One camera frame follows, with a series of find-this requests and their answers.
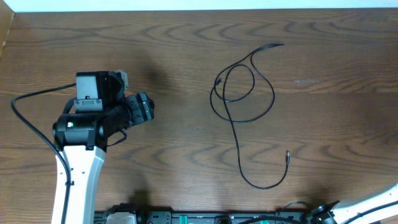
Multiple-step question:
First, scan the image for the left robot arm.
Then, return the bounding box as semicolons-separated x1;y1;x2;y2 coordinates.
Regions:
52;70;154;223

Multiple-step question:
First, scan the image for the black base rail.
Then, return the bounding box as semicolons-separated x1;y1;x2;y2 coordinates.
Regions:
93;202;383;224

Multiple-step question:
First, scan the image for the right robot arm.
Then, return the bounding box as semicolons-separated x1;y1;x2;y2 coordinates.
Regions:
305;184;397;224

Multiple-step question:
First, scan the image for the black usb cable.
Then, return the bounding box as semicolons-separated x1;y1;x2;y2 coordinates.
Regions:
210;42;290;190

